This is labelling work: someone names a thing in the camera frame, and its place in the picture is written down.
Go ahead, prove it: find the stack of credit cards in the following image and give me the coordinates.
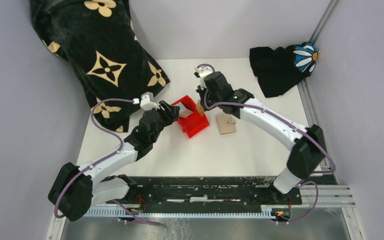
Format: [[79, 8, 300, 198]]
[[177, 102, 194, 119]]

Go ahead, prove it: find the red plastic bin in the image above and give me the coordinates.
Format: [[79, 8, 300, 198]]
[[173, 95, 210, 139]]

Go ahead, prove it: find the yellow credit card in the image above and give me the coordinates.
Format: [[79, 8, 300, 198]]
[[195, 100, 205, 117]]

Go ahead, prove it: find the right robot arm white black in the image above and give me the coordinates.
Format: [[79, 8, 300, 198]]
[[194, 69, 329, 204]]

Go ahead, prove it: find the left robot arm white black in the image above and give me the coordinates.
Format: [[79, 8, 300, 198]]
[[48, 97, 181, 222]]

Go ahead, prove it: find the black cloth with daisy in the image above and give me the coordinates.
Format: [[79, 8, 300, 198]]
[[249, 42, 319, 98]]

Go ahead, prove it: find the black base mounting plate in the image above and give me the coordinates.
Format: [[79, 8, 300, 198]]
[[105, 176, 337, 215]]

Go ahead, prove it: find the black blanket with beige flowers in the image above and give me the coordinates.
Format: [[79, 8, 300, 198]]
[[29, 0, 170, 133]]

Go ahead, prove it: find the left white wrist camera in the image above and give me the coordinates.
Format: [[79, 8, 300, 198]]
[[132, 91, 160, 111]]

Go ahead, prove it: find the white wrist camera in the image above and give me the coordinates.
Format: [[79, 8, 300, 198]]
[[193, 65, 214, 79], [132, 91, 160, 111]]

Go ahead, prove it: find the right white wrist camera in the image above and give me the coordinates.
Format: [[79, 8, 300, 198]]
[[193, 65, 214, 79]]

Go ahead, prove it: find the slotted grey cable duct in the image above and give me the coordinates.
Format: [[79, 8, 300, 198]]
[[83, 205, 275, 220]]

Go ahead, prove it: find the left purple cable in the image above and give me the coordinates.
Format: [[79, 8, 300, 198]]
[[53, 97, 166, 228]]

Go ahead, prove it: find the aluminium rail frame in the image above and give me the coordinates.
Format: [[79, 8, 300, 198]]
[[45, 0, 365, 240]]

